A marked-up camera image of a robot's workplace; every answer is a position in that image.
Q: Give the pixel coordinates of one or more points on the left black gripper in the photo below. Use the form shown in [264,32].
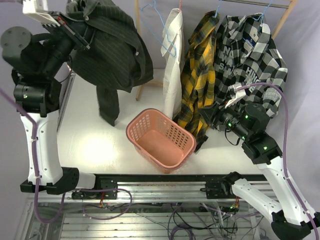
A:
[75,30]

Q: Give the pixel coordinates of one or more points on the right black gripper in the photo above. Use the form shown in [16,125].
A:
[209,113]

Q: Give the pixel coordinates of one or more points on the dark pinstriped shirt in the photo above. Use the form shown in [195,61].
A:
[118,58]

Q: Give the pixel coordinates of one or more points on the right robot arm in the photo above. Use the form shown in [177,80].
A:
[288,219]

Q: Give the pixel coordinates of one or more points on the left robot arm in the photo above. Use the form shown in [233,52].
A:
[35,61]

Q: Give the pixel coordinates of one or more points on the yellow plaid shirt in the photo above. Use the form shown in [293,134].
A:
[198,78]

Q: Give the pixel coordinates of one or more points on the black white checkered shirt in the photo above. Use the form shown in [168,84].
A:
[246,53]

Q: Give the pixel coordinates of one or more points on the blue hanger of checkered shirt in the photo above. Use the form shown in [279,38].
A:
[259,18]

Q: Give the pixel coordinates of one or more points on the blue hanger of plaid shirt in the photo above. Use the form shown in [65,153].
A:
[217,9]

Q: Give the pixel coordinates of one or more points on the pink plastic basket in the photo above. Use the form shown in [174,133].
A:
[160,140]

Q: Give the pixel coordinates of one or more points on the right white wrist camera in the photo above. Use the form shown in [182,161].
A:
[234,95]

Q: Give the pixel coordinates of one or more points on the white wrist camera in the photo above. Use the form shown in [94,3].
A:
[38,11]
[234,95]

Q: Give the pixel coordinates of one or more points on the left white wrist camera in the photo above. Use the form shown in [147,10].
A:
[38,11]

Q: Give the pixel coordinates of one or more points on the aluminium frame base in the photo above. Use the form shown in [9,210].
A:
[131,198]

